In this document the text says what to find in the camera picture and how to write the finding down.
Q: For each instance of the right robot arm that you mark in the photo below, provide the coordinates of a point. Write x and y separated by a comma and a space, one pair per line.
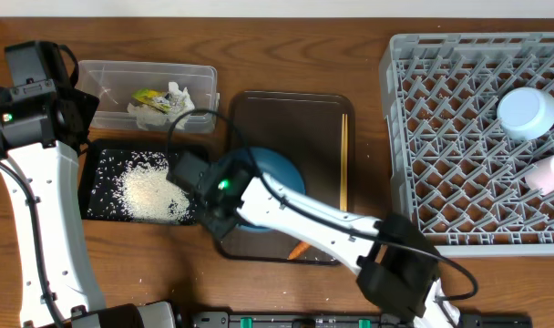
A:
395, 266

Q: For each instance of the orange carrot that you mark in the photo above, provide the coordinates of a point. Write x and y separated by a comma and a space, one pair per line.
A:
299, 250

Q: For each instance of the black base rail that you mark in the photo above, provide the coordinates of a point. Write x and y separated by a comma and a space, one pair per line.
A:
251, 320

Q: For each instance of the black plastic tray bin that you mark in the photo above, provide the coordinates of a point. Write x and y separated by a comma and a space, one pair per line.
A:
90, 182

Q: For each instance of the wooden chopstick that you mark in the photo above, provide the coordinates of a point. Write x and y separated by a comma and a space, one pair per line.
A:
345, 159
341, 159

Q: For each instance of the light blue bowl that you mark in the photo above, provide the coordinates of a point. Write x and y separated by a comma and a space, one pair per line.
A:
526, 113

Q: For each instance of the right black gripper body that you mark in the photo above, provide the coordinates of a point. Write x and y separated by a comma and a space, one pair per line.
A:
204, 209

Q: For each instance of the yellow green snack wrapper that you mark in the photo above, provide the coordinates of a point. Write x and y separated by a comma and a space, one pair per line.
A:
155, 99

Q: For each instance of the clear plastic bin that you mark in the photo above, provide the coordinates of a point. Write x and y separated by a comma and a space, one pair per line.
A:
115, 82

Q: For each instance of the pile of white rice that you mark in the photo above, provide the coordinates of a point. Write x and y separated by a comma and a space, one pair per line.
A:
145, 191

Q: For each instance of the white tissue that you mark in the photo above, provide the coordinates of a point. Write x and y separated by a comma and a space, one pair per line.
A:
179, 107

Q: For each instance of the grey dishwasher rack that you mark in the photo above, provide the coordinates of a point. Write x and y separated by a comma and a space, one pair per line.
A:
455, 173

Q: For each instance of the dark blue plate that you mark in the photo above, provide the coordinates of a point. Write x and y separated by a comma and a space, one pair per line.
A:
275, 164

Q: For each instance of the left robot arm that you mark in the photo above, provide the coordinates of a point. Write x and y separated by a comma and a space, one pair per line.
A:
44, 121

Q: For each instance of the white cup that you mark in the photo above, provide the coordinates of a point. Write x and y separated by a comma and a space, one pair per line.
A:
541, 178

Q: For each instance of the brown serving tray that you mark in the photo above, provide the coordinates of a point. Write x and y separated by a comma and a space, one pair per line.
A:
316, 133

